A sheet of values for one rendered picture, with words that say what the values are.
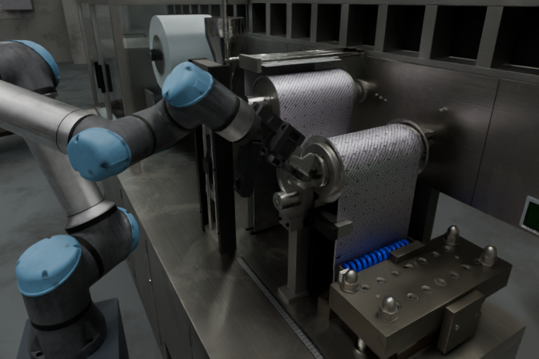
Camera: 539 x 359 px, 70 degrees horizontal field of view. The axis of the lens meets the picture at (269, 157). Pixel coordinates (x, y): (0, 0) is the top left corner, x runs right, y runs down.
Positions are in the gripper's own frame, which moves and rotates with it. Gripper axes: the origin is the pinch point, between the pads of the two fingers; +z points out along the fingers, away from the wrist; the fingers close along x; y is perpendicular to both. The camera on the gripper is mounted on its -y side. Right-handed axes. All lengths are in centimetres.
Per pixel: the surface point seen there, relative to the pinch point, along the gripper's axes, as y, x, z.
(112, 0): 16, 95, -36
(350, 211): 0.0, -7.4, 10.2
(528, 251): 45, 36, 247
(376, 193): 6.4, -7.4, 14.2
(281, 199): -6.2, 0.8, -0.9
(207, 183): -16.6, 36.4, 3.3
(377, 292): -11.1, -18.2, 18.1
